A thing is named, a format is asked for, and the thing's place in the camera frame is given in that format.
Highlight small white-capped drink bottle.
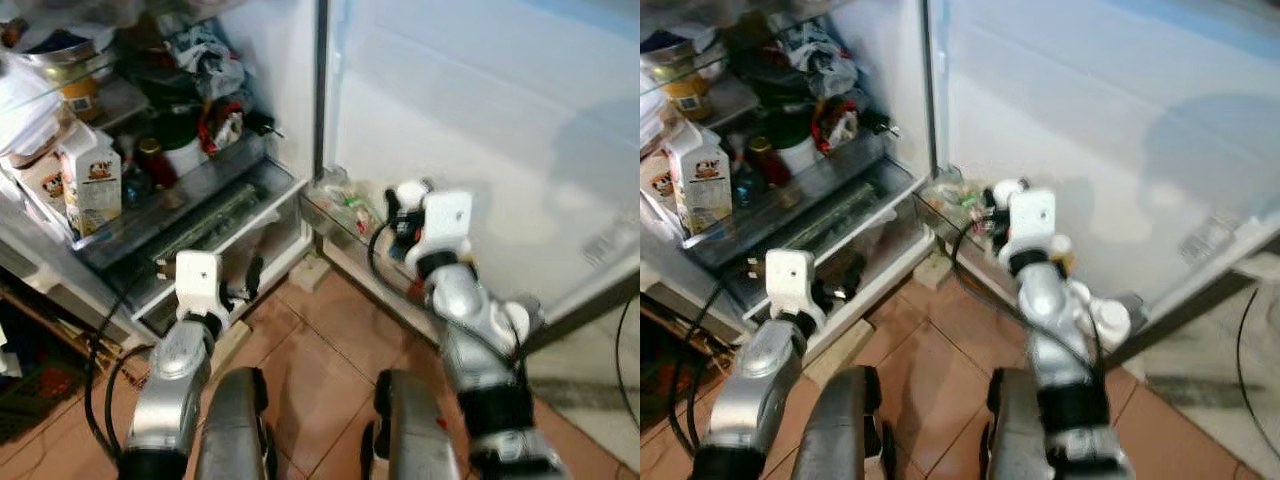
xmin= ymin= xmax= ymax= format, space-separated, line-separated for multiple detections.
xmin=392 ymin=180 xmax=436 ymax=219
xmin=990 ymin=178 xmax=1031 ymax=216

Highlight clear fridge crisper drawer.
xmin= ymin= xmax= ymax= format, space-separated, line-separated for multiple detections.
xmin=720 ymin=165 xmax=926 ymax=351
xmin=125 ymin=165 xmax=311 ymax=336

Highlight white fridge door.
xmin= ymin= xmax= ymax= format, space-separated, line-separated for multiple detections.
xmin=915 ymin=0 xmax=1280 ymax=366
xmin=300 ymin=0 xmax=641 ymax=356

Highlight white fridge body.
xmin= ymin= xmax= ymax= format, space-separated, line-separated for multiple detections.
xmin=640 ymin=0 xmax=936 ymax=361
xmin=0 ymin=0 xmax=326 ymax=346

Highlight colourful snack packet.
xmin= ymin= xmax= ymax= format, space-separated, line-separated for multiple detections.
xmin=925 ymin=170 xmax=996 ymax=236
xmin=318 ymin=168 xmax=379 ymax=233

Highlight green-lidded white container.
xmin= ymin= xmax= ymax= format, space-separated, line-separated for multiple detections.
xmin=760 ymin=110 xmax=821 ymax=176
xmin=148 ymin=112 xmax=208 ymax=179

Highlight grey left robot leg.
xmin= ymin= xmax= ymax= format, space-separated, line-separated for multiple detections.
xmin=193 ymin=367 xmax=278 ymax=480
xmin=800 ymin=365 xmax=896 ymax=480

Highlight grey robot leg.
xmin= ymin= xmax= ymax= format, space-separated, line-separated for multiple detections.
xmin=193 ymin=367 xmax=278 ymax=480
xmin=980 ymin=367 xmax=1066 ymax=480
xmin=360 ymin=368 xmax=461 ymax=480
xmin=800 ymin=365 xmax=896 ymax=480

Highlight dark glass bottle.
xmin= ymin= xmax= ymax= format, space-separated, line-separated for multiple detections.
xmin=118 ymin=140 xmax=151 ymax=206
xmin=730 ymin=140 xmax=761 ymax=206

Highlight red food packet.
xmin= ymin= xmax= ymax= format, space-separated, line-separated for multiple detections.
xmin=812 ymin=98 xmax=861 ymax=153
xmin=198 ymin=100 xmax=246 ymax=156

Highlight white cow-print milk carton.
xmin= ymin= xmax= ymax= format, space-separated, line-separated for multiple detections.
xmin=665 ymin=120 xmax=734 ymax=238
xmin=60 ymin=125 xmax=123 ymax=241

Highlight grey right robot leg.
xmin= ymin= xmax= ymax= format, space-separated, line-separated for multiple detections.
xmin=360 ymin=368 xmax=461 ymax=480
xmin=980 ymin=367 xmax=1066 ymax=480

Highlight small white printed carton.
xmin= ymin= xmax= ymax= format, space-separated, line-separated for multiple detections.
xmin=645 ymin=150 xmax=681 ymax=216
xmin=5 ymin=150 xmax=69 ymax=216

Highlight printed plastic bag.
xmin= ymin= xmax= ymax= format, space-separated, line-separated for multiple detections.
xmin=165 ymin=20 xmax=248 ymax=101
xmin=775 ymin=18 xmax=861 ymax=99

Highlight yellow-labelled jar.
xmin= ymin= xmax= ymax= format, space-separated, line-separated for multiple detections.
xmin=665 ymin=72 xmax=713 ymax=119
xmin=58 ymin=75 xmax=101 ymax=123

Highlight white plastic bag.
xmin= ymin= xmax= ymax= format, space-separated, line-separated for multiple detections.
xmin=640 ymin=90 xmax=666 ymax=151
xmin=0 ymin=50 xmax=61 ymax=161

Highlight metal pot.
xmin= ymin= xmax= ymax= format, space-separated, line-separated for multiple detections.
xmin=15 ymin=28 xmax=113 ymax=86
xmin=640 ymin=28 xmax=726 ymax=86

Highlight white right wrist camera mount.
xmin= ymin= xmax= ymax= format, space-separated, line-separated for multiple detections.
xmin=418 ymin=190 xmax=474 ymax=269
xmin=1008 ymin=188 xmax=1059 ymax=263

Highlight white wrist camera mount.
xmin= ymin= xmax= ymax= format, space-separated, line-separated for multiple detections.
xmin=418 ymin=190 xmax=474 ymax=269
xmin=175 ymin=250 xmax=233 ymax=329
xmin=1008 ymin=188 xmax=1059 ymax=263
xmin=765 ymin=248 xmax=826 ymax=331

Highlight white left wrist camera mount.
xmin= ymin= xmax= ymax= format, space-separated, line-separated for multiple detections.
xmin=175 ymin=250 xmax=233 ymax=329
xmin=765 ymin=248 xmax=826 ymax=331

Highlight thin black floor cable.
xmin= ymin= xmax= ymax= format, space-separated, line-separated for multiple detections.
xmin=1235 ymin=285 xmax=1280 ymax=441
xmin=612 ymin=295 xmax=641 ymax=426

